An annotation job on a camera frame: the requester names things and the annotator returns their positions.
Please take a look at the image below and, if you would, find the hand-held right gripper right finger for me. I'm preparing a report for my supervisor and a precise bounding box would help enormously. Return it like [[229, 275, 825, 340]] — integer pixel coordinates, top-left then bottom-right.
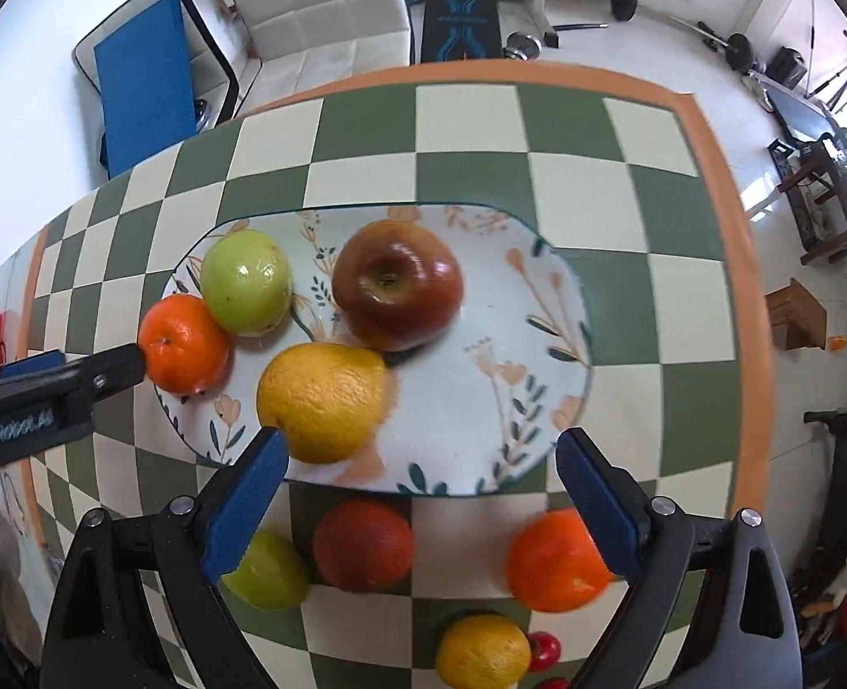
[[554, 427, 805, 689]]

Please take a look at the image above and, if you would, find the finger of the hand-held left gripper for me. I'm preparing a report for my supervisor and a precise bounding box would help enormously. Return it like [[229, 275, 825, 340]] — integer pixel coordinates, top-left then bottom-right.
[[60, 343, 150, 410], [0, 349, 67, 378]]

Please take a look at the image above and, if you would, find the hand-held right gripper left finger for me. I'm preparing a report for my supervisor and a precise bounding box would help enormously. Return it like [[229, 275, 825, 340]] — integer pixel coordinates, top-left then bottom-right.
[[39, 427, 291, 689]]

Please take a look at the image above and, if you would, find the orange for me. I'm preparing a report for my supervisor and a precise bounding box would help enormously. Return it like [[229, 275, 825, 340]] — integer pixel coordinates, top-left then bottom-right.
[[138, 294, 232, 396], [507, 508, 614, 613]]

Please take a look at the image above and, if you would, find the green apple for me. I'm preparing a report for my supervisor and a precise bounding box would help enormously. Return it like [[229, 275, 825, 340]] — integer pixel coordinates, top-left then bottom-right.
[[200, 230, 295, 337], [221, 529, 313, 611]]

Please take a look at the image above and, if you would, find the dark red round fruit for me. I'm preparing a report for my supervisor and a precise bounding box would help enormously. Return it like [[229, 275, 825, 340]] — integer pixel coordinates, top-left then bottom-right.
[[312, 498, 416, 593]]

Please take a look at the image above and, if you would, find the yellow citrus fruit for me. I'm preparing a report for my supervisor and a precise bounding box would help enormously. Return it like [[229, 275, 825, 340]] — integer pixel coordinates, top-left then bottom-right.
[[257, 342, 388, 465], [435, 613, 532, 689]]

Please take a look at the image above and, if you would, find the floral oval plate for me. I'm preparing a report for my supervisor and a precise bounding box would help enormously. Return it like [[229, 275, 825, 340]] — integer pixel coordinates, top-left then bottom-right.
[[152, 204, 595, 496]]

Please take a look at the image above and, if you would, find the dark mangosteen fruit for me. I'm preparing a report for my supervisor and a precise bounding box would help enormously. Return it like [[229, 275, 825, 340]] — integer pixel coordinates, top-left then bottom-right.
[[331, 221, 465, 353]]

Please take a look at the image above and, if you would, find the cardboard box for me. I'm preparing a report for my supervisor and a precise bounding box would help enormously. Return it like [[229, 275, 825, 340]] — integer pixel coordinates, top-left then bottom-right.
[[764, 277, 827, 351]]

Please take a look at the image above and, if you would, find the blue cushioned folding panel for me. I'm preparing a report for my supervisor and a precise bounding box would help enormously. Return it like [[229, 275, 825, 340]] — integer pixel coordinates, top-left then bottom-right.
[[71, 0, 241, 180]]

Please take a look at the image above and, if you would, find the dark wooden stool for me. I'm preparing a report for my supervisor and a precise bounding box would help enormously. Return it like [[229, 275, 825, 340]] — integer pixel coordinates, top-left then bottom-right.
[[768, 136, 847, 266]]

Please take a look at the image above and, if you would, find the green checkered tablecloth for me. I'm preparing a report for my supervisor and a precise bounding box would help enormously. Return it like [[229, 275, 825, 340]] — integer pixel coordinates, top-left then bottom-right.
[[0, 63, 769, 689]]

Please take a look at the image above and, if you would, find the white padded chair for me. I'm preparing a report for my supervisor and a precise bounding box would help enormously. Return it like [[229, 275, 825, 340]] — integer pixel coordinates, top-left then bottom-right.
[[211, 0, 413, 116]]

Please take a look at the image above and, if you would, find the chrome dumbbell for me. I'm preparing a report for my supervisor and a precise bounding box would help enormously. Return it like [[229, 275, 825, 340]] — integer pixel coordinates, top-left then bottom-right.
[[504, 32, 545, 62]]

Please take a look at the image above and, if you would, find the black speaker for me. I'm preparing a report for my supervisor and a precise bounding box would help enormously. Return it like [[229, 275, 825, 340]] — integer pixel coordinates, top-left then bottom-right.
[[764, 47, 808, 87]]

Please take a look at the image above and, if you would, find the black blue weight bench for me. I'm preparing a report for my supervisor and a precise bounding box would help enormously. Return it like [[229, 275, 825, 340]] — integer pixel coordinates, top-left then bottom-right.
[[412, 0, 503, 64]]

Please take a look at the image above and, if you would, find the black long rod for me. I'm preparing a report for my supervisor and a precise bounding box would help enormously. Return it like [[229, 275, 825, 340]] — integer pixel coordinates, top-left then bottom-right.
[[807, 0, 819, 98]]

